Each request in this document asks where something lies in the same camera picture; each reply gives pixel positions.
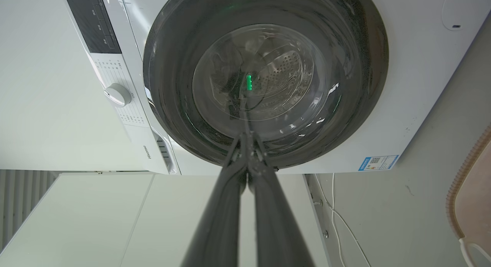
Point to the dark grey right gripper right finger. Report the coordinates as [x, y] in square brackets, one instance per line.
[278, 228]

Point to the white front-load washing machine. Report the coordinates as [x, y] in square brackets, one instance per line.
[414, 86]

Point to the beige woven laundry basket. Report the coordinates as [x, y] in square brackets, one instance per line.
[473, 190]

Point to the round dark washing machine door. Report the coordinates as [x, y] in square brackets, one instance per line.
[264, 75]

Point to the blue energy label sticker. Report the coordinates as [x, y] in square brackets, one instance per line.
[378, 162]

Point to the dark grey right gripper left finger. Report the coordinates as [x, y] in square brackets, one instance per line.
[215, 224]

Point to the white cabinet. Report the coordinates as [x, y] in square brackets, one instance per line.
[115, 221]

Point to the white washing machine control knob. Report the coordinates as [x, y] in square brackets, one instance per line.
[117, 94]

